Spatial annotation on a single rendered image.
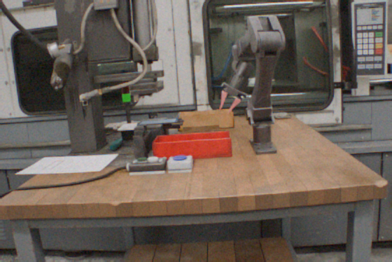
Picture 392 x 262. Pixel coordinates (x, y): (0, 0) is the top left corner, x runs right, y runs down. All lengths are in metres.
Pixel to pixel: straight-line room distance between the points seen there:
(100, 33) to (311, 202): 0.94
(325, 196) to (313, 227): 1.36
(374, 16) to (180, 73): 1.05
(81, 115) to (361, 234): 1.03
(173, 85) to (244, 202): 1.27
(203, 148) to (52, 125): 1.29
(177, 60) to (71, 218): 1.26
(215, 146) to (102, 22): 0.61
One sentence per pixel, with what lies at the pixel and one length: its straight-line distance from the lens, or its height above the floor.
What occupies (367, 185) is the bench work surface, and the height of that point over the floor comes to 0.90.
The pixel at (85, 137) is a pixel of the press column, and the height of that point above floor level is 0.96.
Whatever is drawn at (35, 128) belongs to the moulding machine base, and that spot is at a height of 0.90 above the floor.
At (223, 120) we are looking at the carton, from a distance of 1.63.
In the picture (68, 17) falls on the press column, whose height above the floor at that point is 1.41.
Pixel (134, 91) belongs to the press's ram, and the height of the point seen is 1.12.
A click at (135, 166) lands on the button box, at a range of 1.05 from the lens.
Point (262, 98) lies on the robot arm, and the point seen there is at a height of 1.07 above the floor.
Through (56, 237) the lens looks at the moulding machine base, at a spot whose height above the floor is 0.18.
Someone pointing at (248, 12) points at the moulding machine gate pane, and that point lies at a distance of 1.97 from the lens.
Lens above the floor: 1.20
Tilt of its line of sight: 11 degrees down
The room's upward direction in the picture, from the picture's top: 4 degrees counter-clockwise
